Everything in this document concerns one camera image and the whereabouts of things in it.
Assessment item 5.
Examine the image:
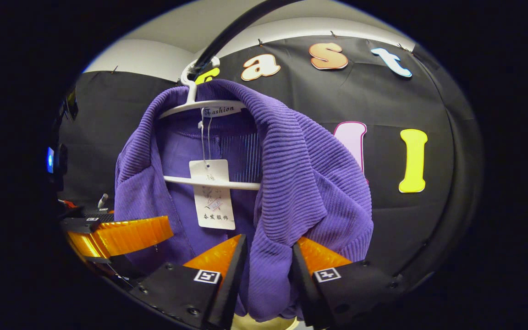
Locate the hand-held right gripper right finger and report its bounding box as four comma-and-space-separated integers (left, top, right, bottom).
291, 236, 406, 330

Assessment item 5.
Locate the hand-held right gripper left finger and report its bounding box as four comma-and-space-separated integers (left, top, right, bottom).
129, 234, 248, 330

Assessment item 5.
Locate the cream laundry hamper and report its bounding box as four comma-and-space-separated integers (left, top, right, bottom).
231, 313, 301, 330

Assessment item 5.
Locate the white plastic hanger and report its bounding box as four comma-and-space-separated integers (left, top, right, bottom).
158, 56, 262, 191

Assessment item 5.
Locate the purple ribbed jacket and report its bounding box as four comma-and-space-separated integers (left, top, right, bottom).
114, 79, 374, 322

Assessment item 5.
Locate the black backdrop cloth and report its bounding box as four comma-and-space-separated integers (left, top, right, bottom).
55, 34, 482, 294

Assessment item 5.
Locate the black clothes rail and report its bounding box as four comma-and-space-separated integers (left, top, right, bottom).
186, 0, 306, 83

